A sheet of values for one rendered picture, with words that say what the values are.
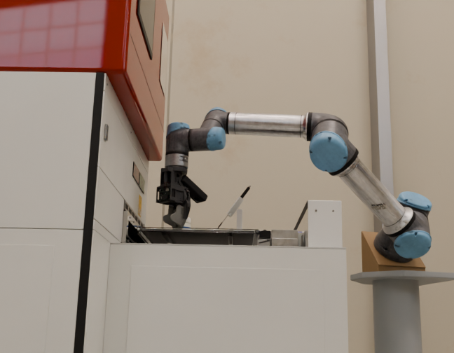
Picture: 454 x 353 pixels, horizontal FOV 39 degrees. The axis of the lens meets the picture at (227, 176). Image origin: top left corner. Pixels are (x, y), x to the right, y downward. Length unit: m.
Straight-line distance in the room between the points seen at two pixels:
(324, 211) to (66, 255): 0.71
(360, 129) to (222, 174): 1.02
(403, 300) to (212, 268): 0.84
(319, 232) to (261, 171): 2.37
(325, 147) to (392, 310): 0.66
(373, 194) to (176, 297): 0.74
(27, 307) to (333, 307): 0.75
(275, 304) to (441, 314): 2.87
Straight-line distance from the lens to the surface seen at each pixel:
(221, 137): 2.08
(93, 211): 1.58
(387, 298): 2.34
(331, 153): 2.00
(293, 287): 1.72
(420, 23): 5.03
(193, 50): 4.33
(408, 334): 2.34
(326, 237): 1.81
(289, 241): 1.97
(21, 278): 1.59
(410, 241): 2.16
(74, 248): 1.57
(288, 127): 2.15
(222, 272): 1.72
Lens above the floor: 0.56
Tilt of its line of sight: 15 degrees up
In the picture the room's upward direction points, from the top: 1 degrees clockwise
